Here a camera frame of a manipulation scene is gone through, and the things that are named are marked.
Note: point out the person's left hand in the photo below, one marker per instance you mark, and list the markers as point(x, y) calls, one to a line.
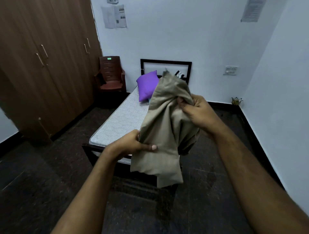
point(128, 144)

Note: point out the beige striped bed sheet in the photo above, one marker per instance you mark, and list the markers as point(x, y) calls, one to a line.
point(159, 125)

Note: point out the lotus shaped candle holder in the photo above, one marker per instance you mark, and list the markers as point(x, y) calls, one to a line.
point(236, 101)

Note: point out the white striped mattress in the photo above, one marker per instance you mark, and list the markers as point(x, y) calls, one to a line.
point(120, 120)

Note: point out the brown wooden wardrobe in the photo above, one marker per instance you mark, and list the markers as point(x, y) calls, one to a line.
point(48, 72)

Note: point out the dark wooden bed frame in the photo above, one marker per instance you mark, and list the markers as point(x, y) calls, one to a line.
point(166, 62)

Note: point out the maroon plastic chair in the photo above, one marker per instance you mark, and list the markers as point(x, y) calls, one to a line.
point(112, 70)

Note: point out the white wall socket plate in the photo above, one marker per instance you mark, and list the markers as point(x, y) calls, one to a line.
point(231, 70)

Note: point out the small white wall label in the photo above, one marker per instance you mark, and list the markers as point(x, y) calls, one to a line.
point(112, 1)

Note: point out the printed paper wall notice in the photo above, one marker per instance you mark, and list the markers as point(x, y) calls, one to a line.
point(253, 10)

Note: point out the person's right forearm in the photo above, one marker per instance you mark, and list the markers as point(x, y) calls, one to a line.
point(260, 183)

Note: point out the purple dotted pillow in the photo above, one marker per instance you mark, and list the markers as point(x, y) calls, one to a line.
point(146, 84)

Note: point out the person's left forearm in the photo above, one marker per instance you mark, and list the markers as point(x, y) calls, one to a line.
point(84, 200)

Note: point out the person's right hand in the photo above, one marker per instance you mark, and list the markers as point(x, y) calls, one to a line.
point(202, 113)

